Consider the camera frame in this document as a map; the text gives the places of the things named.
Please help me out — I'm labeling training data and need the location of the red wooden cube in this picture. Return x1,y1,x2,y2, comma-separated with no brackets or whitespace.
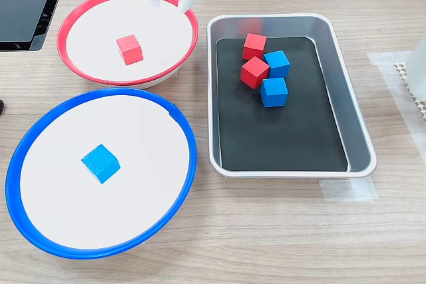
242,33,268,61
115,34,144,66
240,56,270,90

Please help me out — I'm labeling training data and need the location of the blue wooden cube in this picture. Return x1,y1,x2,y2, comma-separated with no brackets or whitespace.
81,144,121,185
260,77,289,108
263,50,291,79

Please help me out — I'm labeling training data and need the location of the black tray mat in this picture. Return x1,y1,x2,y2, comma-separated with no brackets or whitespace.
215,37,349,172

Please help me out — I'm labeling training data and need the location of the steel tray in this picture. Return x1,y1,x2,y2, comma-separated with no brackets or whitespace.
206,13,378,179

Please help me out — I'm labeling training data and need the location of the red-rimmed white plate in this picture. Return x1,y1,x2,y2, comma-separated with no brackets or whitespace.
56,0,200,90

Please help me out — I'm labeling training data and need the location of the black flat panel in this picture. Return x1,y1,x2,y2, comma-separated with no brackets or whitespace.
0,0,65,53

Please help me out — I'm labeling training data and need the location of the translucent tape sheet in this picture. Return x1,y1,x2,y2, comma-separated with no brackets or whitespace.
367,50,426,158

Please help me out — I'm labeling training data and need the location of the blue-rimmed white plate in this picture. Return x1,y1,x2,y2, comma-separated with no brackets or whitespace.
5,87,198,261

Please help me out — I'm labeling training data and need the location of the translucent tape strip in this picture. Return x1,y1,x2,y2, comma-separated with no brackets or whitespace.
318,177,379,203

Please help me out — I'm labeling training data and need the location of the pale perforated base plate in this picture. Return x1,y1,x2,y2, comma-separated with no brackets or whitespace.
394,61,426,122

